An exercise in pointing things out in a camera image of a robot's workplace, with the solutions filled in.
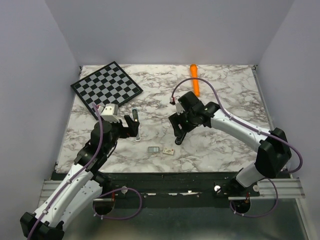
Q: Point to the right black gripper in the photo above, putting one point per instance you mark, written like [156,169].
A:
[175,120]

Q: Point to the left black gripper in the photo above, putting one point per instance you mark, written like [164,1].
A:
[130,131]

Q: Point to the light blue stapler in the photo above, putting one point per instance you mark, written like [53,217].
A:
[135,115]

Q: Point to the black stapler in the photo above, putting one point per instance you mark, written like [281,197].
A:
[179,139]

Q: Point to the white staples box sleeve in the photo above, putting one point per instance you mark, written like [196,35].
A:
[168,151]

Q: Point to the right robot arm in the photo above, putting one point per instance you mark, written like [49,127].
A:
[272,152]

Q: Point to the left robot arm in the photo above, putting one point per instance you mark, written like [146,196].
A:
[72,182]

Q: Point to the black grey chessboard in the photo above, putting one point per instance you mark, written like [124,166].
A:
[107,85]

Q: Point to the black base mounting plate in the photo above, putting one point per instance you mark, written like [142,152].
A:
[159,191]

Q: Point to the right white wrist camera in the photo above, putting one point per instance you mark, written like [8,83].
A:
[179,108]

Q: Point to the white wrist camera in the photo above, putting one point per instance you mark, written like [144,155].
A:
[109,112]
[179,108]

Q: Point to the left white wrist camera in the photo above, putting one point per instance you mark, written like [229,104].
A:
[109,112]

